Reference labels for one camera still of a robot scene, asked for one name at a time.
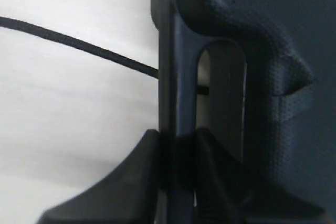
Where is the black plastic carrying case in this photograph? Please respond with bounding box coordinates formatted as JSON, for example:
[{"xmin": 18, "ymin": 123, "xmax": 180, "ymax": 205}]
[{"xmin": 151, "ymin": 0, "xmax": 335, "ymax": 223}]

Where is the black braided rope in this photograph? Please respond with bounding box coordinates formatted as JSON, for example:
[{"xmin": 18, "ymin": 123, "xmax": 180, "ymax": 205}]
[{"xmin": 0, "ymin": 16, "xmax": 210, "ymax": 95}]

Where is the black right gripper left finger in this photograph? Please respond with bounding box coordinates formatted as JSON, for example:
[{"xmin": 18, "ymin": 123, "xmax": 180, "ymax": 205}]
[{"xmin": 38, "ymin": 130, "xmax": 160, "ymax": 223}]

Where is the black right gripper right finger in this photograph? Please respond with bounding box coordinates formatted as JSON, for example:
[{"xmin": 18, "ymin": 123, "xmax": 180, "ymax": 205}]
[{"xmin": 194, "ymin": 128, "xmax": 326, "ymax": 223}]

